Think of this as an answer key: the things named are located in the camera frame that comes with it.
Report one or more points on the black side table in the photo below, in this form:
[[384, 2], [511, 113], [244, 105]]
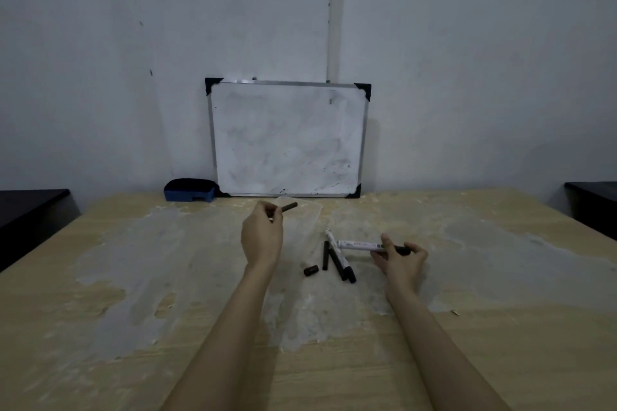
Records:
[[29, 218], [595, 206]]

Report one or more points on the short black marker cap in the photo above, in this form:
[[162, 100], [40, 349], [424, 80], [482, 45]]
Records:
[[311, 270]]

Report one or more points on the person's left fingers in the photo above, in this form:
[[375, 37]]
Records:
[[269, 209]]

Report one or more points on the white whiteboard with metal frame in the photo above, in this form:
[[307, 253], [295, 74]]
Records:
[[288, 141]]

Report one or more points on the white marker with black cap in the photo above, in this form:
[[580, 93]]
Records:
[[359, 245], [337, 254]]

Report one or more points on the white wall conduit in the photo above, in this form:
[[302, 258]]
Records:
[[336, 11]]

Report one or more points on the person's left forearm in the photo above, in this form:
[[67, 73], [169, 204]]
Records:
[[226, 343]]

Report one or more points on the person's right hand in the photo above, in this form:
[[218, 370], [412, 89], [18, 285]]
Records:
[[402, 271]]

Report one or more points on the blue whiteboard eraser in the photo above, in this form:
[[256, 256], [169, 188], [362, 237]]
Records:
[[189, 190]]

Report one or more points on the person's right forearm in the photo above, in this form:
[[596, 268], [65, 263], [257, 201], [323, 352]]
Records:
[[441, 357]]

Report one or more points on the person's left hand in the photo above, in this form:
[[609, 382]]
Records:
[[260, 239]]

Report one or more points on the person's right thumb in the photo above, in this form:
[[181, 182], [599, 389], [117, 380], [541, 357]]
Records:
[[388, 244]]

